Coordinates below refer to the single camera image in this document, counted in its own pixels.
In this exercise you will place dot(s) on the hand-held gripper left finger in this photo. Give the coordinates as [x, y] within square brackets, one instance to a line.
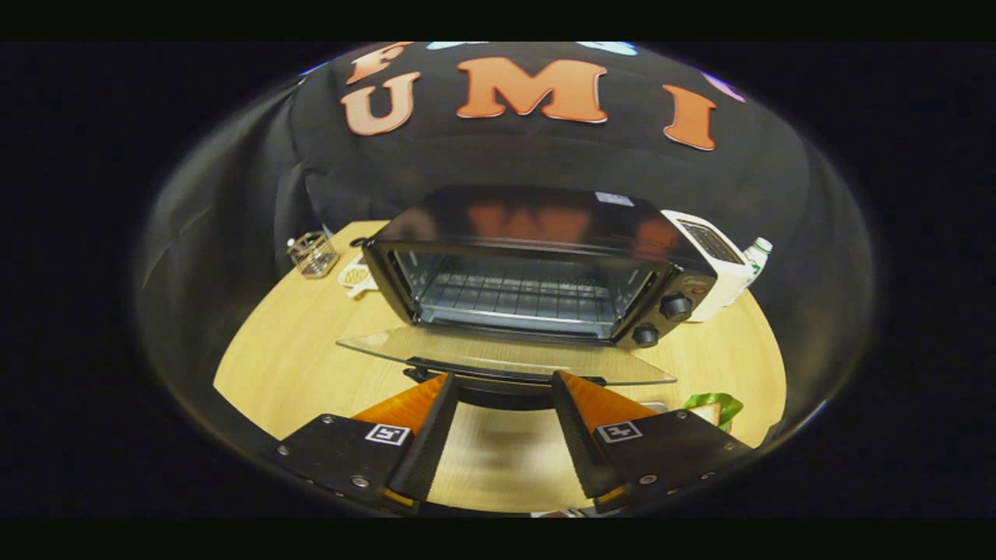
[432, 443]

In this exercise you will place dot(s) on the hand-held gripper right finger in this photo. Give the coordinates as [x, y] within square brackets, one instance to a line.
[576, 443]

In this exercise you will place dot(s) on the lettuce sandwich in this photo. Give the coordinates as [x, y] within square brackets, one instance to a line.
[712, 406]

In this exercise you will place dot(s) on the black toaster oven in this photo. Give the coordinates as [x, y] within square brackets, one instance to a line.
[537, 218]

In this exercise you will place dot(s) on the white pop-up toaster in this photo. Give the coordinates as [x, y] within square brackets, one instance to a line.
[720, 268]

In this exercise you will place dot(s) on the white patterned utensil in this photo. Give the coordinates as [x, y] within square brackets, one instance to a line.
[356, 278]

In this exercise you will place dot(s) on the white bottle green cap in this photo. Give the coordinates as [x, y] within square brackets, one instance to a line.
[759, 255]

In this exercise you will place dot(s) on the black backdrop cloth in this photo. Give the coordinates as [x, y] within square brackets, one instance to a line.
[529, 159]

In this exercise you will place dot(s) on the dark grey side curtain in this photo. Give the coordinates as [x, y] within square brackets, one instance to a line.
[210, 233]
[832, 257]

